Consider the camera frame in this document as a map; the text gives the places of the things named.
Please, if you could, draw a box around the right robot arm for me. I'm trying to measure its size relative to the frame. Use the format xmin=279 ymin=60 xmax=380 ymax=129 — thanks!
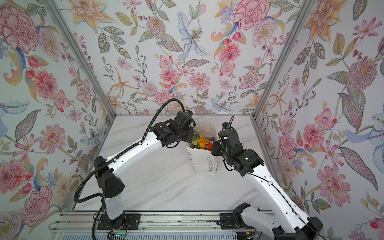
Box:
xmin=211 ymin=140 xmax=323 ymax=240

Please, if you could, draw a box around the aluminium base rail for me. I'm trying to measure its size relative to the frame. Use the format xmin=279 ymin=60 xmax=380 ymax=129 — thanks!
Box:
xmin=49 ymin=211 xmax=274 ymax=233

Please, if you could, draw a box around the red small snack packet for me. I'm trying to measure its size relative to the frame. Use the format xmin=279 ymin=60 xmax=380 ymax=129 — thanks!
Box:
xmin=206 ymin=141 xmax=213 ymax=151

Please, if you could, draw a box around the white paper gift bag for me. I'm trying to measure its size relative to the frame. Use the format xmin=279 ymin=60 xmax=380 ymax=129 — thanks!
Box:
xmin=186 ymin=121 xmax=219 ymax=176

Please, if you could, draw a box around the aluminium frame post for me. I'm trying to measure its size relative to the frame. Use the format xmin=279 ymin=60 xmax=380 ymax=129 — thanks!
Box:
xmin=253 ymin=1 xmax=314 ymax=121
xmin=42 ymin=0 xmax=117 ymax=120

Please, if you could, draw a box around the right aluminium frame post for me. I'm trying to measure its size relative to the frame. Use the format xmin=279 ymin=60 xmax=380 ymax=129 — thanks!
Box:
xmin=253 ymin=1 xmax=314 ymax=121

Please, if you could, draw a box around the left black corrugated cable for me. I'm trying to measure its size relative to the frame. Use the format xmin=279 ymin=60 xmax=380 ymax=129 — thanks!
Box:
xmin=73 ymin=98 xmax=186 ymax=204

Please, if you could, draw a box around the left aluminium frame post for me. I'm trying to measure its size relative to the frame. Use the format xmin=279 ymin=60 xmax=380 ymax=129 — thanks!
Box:
xmin=42 ymin=0 xmax=117 ymax=120

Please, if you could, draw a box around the right thin black cable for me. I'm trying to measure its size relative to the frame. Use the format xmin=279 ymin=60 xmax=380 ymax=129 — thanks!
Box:
xmin=222 ymin=114 xmax=328 ymax=240

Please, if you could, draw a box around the orange snack piece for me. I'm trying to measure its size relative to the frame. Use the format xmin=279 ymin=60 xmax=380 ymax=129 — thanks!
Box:
xmin=197 ymin=139 xmax=209 ymax=150

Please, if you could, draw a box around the green snack pack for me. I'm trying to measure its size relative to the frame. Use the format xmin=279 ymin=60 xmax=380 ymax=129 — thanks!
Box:
xmin=192 ymin=131 xmax=199 ymax=149

